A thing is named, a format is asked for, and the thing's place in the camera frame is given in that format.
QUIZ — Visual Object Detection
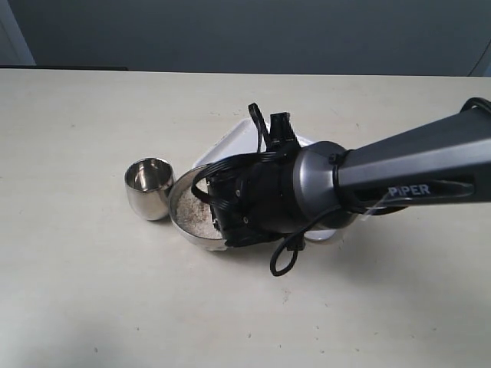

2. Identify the white rectangular tray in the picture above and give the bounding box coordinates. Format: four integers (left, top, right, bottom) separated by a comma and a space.
192, 118, 336, 242

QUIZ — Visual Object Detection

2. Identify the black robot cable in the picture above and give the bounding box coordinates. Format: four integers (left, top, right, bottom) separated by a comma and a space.
189, 102, 491, 278

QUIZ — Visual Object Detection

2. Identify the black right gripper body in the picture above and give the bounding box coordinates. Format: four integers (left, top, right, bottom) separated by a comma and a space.
206, 151, 303, 248

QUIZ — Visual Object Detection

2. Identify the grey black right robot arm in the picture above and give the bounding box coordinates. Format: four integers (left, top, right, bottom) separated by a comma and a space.
204, 97, 490, 248

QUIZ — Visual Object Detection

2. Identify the large steel rice bowl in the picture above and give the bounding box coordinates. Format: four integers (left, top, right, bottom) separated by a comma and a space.
169, 166, 227, 251

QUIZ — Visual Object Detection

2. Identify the small steel cup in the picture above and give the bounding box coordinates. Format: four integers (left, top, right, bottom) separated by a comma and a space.
124, 157, 175, 222

